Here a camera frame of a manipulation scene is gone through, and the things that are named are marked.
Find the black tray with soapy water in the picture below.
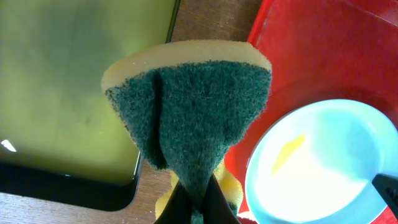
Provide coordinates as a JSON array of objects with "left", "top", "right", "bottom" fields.
[{"left": 1, "top": 0, "right": 180, "bottom": 212}]

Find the red plastic tray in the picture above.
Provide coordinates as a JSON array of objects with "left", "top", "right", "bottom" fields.
[{"left": 223, "top": 0, "right": 398, "bottom": 224}]

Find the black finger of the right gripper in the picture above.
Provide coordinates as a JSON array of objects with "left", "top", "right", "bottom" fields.
[{"left": 372, "top": 174, "right": 398, "bottom": 218}]

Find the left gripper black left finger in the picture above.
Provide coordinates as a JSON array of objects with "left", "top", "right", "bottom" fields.
[{"left": 154, "top": 183, "right": 193, "bottom": 224}]

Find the light blue plate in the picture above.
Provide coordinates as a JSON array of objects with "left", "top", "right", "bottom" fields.
[{"left": 245, "top": 99, "right": 397, "bottom": 223}]

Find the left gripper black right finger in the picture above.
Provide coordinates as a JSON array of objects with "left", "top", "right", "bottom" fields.
[{"left": 201, "top": 175, "right": 240, "bottom": 224}]

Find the green yellow sponge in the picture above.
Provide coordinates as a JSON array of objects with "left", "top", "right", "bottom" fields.
[{"left": 101, "top": 40, "right": 272, "bottom": 223}]

